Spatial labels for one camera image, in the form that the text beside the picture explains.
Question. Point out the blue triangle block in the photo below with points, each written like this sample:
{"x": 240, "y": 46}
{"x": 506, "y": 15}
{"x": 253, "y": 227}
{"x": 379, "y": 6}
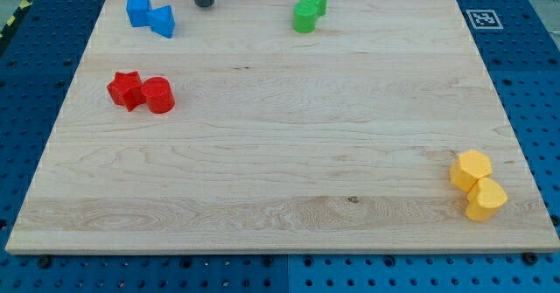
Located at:
{"x": 161, "y": 21}

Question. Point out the green cylinder block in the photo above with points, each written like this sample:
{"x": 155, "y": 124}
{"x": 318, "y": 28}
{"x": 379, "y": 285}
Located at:
{"x": 305, "y": 17}

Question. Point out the red cylinder block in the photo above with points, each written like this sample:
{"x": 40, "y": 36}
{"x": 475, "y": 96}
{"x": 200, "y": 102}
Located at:
{"x": 158, "y": 95}

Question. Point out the red star block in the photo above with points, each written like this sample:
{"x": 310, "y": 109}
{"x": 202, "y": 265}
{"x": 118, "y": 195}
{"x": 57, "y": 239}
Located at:
{"x": 125, "y": 90}

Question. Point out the blue cube block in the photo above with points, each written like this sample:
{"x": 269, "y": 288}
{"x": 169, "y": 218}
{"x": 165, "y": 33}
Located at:
{"x": 137, "y": 11}

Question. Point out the yellow hexagon block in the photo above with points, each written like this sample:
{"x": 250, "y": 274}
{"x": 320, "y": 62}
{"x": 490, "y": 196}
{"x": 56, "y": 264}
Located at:
{"x": 468, "y": 168}

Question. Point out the yellow heart block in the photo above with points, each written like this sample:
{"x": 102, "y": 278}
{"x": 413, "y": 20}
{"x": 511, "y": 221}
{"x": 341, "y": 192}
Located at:
{"x": 485, "y": 199}

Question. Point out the white fiducial marker tag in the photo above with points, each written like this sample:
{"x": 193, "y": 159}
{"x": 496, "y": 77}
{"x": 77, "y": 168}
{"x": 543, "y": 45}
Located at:
{"x": 484, "y": 19}

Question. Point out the yellow black hazard tape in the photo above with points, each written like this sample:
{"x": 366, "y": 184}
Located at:
{"x": 15, "y": 20}

